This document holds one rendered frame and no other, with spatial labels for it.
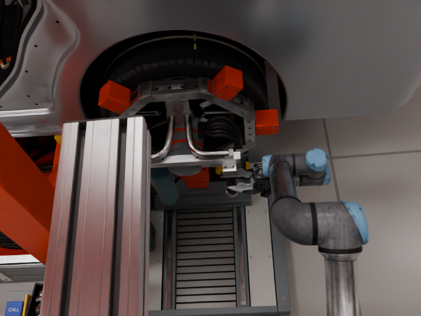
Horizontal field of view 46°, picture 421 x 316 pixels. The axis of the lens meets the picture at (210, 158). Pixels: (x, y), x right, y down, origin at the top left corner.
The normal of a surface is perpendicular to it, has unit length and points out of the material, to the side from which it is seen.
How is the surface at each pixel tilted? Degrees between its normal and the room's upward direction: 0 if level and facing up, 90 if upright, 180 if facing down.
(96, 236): 0
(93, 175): 0
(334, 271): 42
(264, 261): 0
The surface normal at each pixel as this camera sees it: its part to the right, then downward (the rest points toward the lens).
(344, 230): -0.07, 0.01
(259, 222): -0.09, -0.48
